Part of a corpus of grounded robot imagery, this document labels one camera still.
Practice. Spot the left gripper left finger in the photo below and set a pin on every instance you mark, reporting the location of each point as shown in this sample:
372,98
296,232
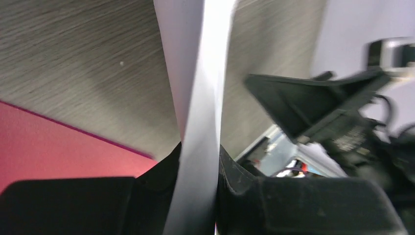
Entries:
91,206

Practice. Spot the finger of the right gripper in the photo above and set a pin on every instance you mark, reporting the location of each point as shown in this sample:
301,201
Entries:
314,111

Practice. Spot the stack of white paper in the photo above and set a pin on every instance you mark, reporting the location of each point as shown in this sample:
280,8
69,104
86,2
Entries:
195,37

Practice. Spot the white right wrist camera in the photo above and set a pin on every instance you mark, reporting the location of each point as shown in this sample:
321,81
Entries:
395,56

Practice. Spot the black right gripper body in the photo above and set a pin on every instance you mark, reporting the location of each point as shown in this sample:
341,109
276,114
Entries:
365,148

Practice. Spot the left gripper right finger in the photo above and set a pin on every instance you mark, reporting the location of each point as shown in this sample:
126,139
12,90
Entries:
249,205

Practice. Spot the red plastic folder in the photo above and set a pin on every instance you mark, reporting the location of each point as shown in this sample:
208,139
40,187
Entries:
33,147

